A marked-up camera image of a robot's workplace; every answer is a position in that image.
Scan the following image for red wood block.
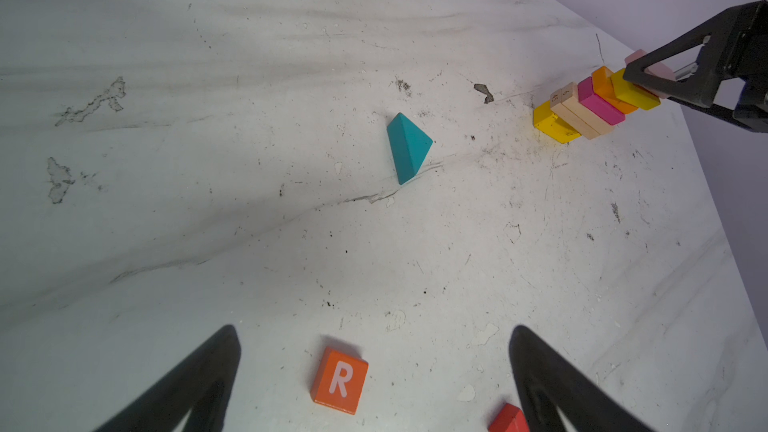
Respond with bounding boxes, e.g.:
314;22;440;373
487;403;530;432

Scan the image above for teal triangular wood block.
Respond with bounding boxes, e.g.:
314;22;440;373
387;113;434;185

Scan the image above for magenta wood block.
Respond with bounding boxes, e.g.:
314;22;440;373
577;77;625;126

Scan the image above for orange letter cube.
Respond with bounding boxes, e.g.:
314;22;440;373
310;347;369;415

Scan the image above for pink wood block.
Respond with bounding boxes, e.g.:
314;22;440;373
624;49;675;99

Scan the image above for orange ridged wood block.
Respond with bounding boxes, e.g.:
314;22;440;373
591;66;637;115

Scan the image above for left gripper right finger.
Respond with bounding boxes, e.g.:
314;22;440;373
509;325;649;431

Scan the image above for yellow red striped block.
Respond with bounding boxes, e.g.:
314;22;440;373
610;69;661;111

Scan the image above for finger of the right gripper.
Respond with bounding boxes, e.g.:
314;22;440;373
624;1;767;104
677;95;767;134

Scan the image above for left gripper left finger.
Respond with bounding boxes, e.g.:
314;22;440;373
98;324;241;431

